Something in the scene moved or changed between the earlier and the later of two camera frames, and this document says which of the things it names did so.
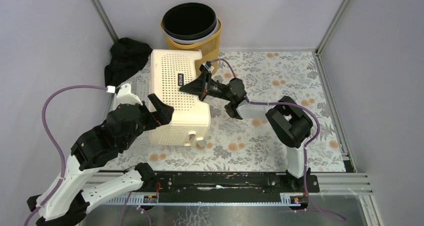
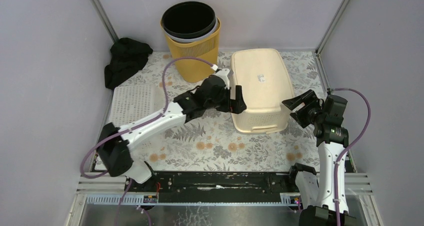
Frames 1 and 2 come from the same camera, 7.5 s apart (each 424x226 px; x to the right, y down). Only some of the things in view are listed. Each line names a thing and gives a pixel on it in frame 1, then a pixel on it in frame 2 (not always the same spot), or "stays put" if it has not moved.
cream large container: x=190 y=122 to x=264 y=83
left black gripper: x=151 y=114 to x=230 y=100
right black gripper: x=199 y=86 to x=307 y=97
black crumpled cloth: x=127 y=56 stays put
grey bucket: x=192 y=40 stays put
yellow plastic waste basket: x=209 y=48 stays put
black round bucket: x=188 y=20 stays put
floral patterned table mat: x=248 y=144 stays put
